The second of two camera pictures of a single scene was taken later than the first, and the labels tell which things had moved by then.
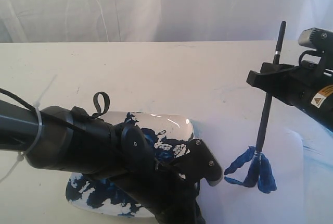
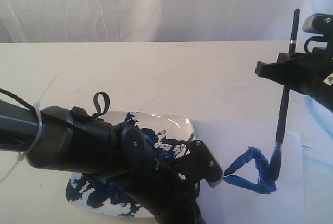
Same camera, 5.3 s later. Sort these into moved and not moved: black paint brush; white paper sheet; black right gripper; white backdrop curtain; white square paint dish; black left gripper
Moved: black paint brush; black right gripper
Not moved: white paper sheet; white square paint dish; white backdrop curtain; black left gripper
